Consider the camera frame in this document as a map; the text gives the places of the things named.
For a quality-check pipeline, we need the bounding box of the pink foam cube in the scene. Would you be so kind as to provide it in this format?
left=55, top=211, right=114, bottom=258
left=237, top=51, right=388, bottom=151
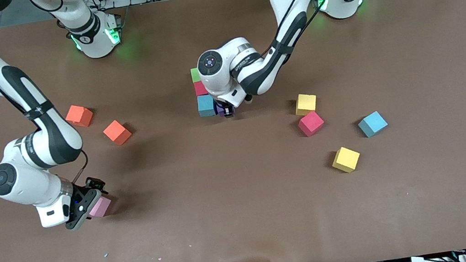
left=86, top=195, right=114, bottom=219

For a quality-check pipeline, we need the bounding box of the red foam cube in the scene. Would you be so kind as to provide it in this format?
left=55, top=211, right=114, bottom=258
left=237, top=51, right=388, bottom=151
left=193, top=80, right=209, bottom=97
left=296, top=109, right=327, bottom=139

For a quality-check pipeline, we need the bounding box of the yellow foam cube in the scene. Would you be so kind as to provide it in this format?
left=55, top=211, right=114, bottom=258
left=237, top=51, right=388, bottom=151
left=293, top=91, right=319, bottom=117
left=329, top=144, right=363, bottom=176

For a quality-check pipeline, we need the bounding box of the blue foam cube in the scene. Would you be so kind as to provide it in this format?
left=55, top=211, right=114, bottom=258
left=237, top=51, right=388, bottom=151
left=356, top=109, right=390, bottom=139
left=196, top=93, right=218, bottom=118

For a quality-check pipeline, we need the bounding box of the orange foam cube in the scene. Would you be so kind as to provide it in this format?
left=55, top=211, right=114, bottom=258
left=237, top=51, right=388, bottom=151
left=63, top=102, right=95, bottom=130
left=101, top=118, right=134, bottom=148

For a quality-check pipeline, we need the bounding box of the brown table cover sheet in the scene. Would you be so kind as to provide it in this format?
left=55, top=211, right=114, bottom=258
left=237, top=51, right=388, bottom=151
left=0, top=0, right=466, bottom=262

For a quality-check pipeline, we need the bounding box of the purple foam cube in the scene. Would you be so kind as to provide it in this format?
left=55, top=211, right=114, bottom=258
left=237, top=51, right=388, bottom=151
left=216, top=102, right=236, bottom=119

